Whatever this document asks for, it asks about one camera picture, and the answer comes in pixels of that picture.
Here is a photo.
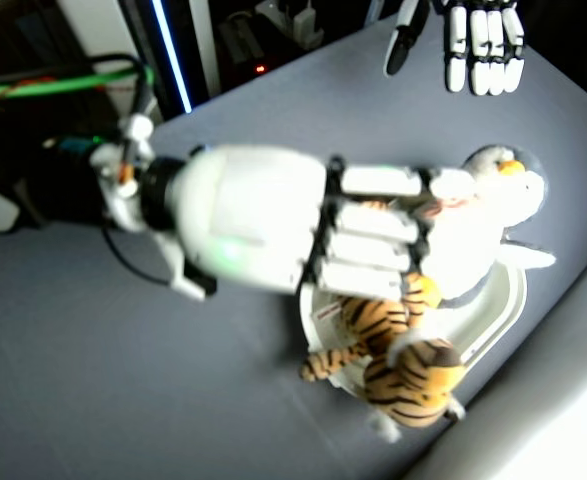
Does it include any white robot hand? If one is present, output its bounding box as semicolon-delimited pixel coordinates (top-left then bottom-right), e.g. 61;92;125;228
382;0;527;97
172;144;480;297

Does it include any grey and white plush penguin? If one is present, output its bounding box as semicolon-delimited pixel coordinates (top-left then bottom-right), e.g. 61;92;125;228
420;143;558;304

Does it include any orange striped plush tiger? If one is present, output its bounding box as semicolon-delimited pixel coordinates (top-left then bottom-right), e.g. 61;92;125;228
300;197;468;445

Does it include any black device with red light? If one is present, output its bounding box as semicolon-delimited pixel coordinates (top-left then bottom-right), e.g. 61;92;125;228
217;9;294;84

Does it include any blue light strip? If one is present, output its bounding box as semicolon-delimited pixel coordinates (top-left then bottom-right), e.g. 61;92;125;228
150;0;195;115

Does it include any grey table cloth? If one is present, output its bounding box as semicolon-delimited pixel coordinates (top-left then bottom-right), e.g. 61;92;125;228
0;14;587;480

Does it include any thin black cable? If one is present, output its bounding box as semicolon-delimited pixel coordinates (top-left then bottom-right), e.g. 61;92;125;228
101;225;177;287

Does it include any thick black cable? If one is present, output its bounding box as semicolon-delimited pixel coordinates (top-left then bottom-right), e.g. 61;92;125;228
86;53;158;119

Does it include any green cable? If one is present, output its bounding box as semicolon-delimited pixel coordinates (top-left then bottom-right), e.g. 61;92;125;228
0;63;157;103

